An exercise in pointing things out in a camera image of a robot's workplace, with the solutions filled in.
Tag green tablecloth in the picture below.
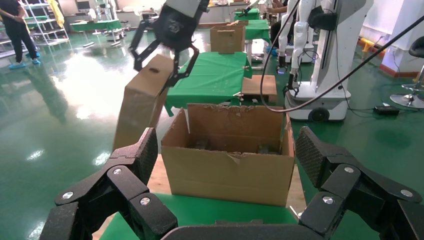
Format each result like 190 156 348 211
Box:
99 193 299 240
164 51 253 117
233 7 262 21
244 19 272 43

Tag green covered table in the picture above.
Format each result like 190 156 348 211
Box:
69 19 123 33

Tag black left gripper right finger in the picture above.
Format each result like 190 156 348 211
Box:
294 125 424 240

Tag yellow hanging garment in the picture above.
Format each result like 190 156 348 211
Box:
47 0 66 29

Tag person in black clothes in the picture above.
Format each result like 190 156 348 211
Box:
0 0 41 70

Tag black foam block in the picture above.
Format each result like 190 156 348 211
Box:
257 143 280 156
194 138 210 151

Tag seated person dark clothes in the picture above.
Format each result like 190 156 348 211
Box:
264 0 292 56

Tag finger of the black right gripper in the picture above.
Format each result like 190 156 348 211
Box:
161 44 201 90
128 19 161 72

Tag white wheeled robot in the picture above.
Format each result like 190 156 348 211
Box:
277 0 375 123

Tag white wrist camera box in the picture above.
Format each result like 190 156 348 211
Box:
164 0 201 18

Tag black power adapter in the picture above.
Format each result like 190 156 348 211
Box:
373 104 401 117

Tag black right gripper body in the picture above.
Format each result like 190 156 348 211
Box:
152 0 210 53

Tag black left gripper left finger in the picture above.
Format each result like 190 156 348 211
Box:
39 127 179 240

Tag closed brown cardboard carton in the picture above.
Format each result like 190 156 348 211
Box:
209 19 249 56

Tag metal shelf rack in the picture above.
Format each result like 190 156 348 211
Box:
19 0 70 47

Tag large open cardboard carton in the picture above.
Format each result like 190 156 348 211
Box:
160 103 296 208

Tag yellow floor object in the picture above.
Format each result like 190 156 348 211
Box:
359 37 377 54

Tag black stool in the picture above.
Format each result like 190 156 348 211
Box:
389 35 424 110

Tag small brown cardboard box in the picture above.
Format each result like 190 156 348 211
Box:
112 53 175 152

